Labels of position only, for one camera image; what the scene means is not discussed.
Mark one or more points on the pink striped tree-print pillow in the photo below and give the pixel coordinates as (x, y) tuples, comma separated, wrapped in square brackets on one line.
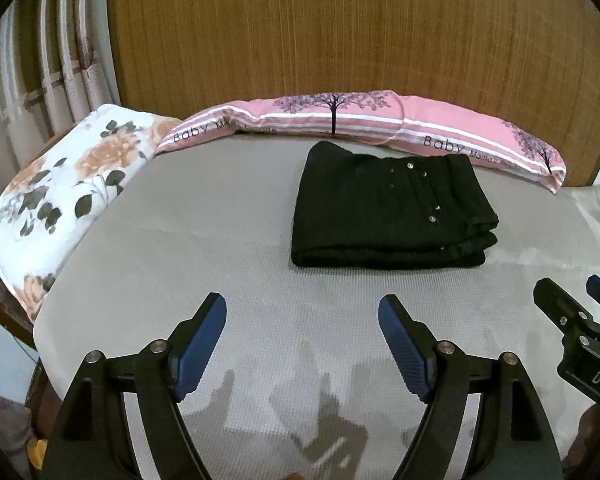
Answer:
[(360, 120)]

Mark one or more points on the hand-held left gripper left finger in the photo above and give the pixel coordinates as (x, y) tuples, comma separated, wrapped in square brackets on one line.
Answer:
[(200, 355)]

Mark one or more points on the beige pleated curtain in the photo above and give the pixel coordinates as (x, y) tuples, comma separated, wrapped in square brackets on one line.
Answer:
[(55, 60)]

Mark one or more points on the black pants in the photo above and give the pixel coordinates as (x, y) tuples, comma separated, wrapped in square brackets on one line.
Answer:
[(380, 210)]

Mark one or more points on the grey woven bed mat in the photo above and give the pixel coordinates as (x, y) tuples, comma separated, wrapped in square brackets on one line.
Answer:
[(180, 250)]

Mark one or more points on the wooden headboard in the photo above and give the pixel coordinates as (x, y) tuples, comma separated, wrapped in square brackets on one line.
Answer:
[(330, 30)]

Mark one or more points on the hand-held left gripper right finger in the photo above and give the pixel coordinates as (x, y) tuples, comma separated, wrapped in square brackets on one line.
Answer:
[(405, 355)]

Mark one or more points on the wooden bed frame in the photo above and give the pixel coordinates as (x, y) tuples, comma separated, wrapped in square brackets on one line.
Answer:
[(5, 305)]

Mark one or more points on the white floral pillow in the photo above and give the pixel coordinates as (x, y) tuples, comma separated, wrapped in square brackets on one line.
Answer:
[(70, 195)]

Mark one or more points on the beige satin bed sheet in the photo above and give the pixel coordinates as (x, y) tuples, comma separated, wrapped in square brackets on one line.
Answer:
[(595, 220)]

